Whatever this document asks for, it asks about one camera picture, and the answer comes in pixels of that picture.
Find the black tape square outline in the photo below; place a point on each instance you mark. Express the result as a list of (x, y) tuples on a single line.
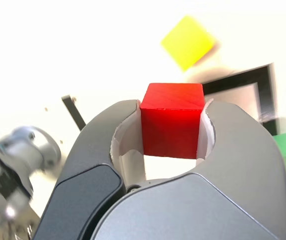
[(265, 82)]

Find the red cube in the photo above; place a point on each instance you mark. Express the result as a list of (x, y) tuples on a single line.
[(170, 130)]

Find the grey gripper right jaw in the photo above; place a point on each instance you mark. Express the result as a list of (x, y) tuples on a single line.
[(232, 187)]

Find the black tape strip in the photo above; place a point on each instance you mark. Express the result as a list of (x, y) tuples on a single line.
[(74, 112)]

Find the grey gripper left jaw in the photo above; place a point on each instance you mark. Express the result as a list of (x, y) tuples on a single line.
[(87, 175)]

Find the yellow cube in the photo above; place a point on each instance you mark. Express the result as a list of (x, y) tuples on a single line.
[(187, 42)]

